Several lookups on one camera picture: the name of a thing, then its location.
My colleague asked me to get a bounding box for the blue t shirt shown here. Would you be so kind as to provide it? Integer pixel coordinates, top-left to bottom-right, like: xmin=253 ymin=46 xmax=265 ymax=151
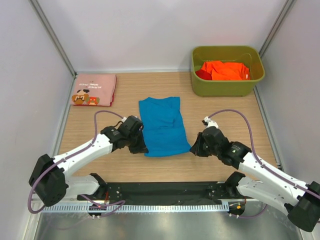
xmin=138 ymin=96 xmax=191 ymax=158

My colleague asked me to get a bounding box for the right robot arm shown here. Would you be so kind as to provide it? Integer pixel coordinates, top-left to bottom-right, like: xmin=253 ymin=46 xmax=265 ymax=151
xmin=190 ymin=126 xmax=320 ymax=233

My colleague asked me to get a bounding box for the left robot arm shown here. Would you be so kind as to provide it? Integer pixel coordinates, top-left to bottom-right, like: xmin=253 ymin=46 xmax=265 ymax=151
xmin=29 ymin=115 xmax=148 ymax=207

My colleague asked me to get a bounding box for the folded pink t shirt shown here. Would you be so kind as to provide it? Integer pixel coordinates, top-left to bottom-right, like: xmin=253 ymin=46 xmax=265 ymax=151
xmin=70 ymin=73 xmax=117 ymax=107

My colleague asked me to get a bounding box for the red t shirt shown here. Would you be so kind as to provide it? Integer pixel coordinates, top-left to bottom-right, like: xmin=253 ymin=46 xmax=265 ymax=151
xmin=195 ymin=69 xmax=212 ymax=81

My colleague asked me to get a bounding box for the orange t shirt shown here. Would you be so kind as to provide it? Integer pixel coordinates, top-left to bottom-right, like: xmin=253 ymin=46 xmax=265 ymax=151
xmin=201 ymin=60 xmax=251 ymax=81

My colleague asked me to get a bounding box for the olive green plastic bin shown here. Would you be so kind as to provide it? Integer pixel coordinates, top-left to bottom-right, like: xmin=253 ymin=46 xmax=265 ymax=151
xmin=191 ymin=45 xmax=265 ymax=97

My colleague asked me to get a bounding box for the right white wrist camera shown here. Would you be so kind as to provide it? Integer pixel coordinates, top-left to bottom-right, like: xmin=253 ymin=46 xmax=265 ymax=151
xmin=202 ymin=116 xmax=219 ymax=129

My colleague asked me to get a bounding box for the white slotted cable duct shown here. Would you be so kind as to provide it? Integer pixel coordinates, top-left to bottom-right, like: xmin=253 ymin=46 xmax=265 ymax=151
xmin=42 ymin=202 xmax=229 ymax=213

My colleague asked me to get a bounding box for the aluminium front rail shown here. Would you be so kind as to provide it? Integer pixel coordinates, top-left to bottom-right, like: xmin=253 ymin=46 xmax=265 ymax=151
xmin=29 ymin=180 xmax=305 ymax=204

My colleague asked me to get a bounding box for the right aluminium frame post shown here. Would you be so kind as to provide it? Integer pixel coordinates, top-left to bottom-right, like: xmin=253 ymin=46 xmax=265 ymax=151
xmin=259 ymin=0 xmax=297 ymax=58

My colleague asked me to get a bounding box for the aluminium frame post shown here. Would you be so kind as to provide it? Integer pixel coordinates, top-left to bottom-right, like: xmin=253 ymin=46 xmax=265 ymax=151
xmin=259 ymin=0 xmax=297 ymax=58
xmin=28 ymin=0 xmax=77 ymax=78

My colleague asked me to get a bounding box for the left aluminium frame post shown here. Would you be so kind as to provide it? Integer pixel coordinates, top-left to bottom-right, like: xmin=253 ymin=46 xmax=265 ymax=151
xmin=28 ymin=0 xmax=77 ymax=78

